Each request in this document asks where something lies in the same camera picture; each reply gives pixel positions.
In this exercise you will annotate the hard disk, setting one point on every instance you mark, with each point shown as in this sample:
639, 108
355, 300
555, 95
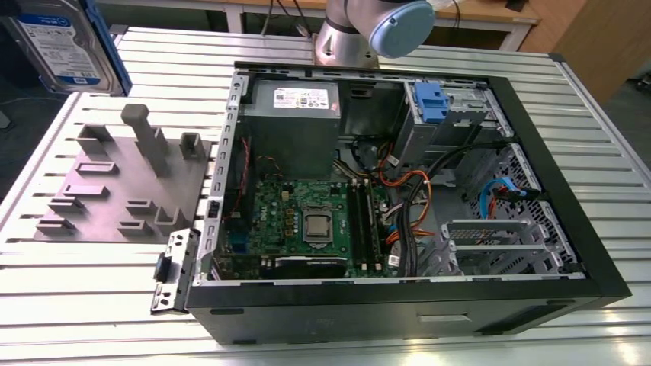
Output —
60, 49

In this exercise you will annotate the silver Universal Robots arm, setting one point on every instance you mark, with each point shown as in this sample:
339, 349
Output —
346, 42

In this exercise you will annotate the metal disk bay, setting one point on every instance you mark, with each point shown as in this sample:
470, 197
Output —
498, 248

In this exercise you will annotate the CPU socket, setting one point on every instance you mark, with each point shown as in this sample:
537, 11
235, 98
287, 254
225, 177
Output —
318, 209

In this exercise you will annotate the silver CPU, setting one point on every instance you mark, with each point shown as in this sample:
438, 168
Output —
318, 226

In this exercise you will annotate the grey power supply unit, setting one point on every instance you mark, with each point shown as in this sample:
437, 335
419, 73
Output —
290, 145

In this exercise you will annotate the green motherboard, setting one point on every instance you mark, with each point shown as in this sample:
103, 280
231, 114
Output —
275, 213

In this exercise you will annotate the green RAM stick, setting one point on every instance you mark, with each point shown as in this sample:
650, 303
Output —
374, 228

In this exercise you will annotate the black graphics card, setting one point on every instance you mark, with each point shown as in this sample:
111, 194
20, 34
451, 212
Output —
305, 267

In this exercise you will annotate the metal optical drive cage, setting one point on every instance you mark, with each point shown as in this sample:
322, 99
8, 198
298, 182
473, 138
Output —
433, 141

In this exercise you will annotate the blue drive latch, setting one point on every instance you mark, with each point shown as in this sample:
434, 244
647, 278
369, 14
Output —
431, 103

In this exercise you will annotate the black open PC case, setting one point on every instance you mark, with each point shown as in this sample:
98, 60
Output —
357, 312

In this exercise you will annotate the grey parts rack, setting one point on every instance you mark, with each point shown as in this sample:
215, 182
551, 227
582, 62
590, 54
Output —
127, 183

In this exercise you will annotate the brown wooden cabinet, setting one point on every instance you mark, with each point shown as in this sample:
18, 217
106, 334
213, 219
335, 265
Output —
595, 45

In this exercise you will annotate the wooden desk white frame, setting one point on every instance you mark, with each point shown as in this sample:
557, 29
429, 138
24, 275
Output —
498, 15
233, 23

